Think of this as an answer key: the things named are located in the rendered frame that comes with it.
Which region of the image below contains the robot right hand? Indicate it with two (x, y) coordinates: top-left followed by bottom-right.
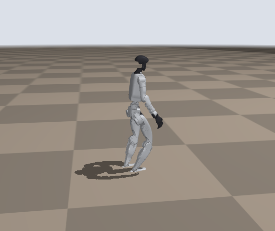
(151, 114), (163, 128)

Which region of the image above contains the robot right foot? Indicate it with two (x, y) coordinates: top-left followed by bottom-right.
(130, 167), (146, 172)

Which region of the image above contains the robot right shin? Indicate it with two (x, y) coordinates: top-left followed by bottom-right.
(132, 142), (153, 171)

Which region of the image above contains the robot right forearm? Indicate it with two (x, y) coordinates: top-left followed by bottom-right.
(144, 95), (157, 116)

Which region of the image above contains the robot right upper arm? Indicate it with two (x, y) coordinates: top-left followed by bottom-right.
(137, 76), (146, 102)

